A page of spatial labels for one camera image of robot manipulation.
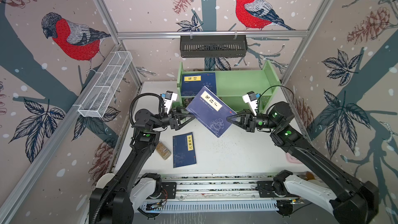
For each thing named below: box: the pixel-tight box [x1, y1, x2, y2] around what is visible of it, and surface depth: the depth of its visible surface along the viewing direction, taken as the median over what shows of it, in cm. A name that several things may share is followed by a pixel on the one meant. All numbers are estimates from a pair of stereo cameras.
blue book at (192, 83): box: [180, 72, 217, 97], surface depth 83 cm
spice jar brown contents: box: [155, 142, 172, 161], surface depth 84 cm
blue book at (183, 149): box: [172, 131, 197, 169], surface depth 87 cm
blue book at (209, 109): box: [185, 85, 238, 138], surface depth 61 cm
